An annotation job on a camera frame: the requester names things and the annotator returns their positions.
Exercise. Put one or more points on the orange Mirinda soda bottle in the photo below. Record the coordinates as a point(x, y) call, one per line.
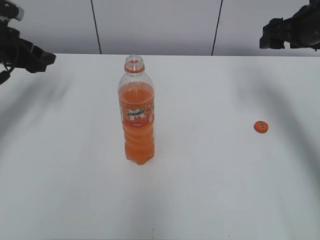
point(136, 95)

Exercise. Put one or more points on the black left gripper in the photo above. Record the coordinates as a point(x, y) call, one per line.
point(16, 52)

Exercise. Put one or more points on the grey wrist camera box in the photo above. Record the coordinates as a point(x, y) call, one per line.
point(10, 10)

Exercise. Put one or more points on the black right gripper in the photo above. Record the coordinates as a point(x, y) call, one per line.
point(302, 30)

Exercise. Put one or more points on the orange bottle cap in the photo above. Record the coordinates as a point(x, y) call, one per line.
point(261, 127)

